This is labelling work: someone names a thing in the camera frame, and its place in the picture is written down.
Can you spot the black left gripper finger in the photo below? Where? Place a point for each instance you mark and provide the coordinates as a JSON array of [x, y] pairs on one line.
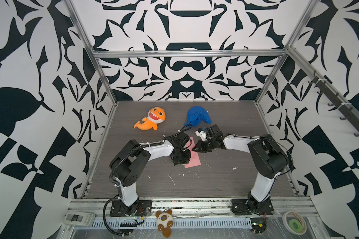
[[178, 160], [186, 157]]

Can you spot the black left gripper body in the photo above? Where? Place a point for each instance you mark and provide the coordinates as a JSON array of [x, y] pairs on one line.
[[180, 150]]

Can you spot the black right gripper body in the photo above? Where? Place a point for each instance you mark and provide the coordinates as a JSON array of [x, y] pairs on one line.
[[212, 142]]

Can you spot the pink paper sheet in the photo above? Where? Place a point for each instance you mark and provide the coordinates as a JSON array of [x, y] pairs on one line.
[[194, 157]]

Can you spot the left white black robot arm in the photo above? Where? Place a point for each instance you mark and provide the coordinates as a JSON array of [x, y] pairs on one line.
[[129, 163]]

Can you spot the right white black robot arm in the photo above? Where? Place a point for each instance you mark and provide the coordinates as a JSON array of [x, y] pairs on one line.
[[268, 157]]

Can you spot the blue cloth cap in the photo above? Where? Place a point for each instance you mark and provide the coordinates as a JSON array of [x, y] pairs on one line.
[[196, 115]]

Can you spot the orange shark plush toy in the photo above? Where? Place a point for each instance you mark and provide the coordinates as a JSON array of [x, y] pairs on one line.
[[155, 116]]

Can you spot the brown white plush toy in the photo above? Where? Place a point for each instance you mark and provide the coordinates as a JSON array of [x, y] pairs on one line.
[[165, 222]]

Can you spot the small electronics board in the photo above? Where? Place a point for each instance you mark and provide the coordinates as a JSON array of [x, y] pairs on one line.
[[258, 226]]

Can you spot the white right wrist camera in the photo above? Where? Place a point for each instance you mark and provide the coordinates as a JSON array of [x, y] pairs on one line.
[[201, 132]]

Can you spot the white switch box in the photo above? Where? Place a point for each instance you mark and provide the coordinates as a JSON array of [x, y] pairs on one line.
[[76, 218]]

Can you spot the black hook rail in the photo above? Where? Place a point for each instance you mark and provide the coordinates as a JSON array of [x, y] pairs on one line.
[[337, 101]]

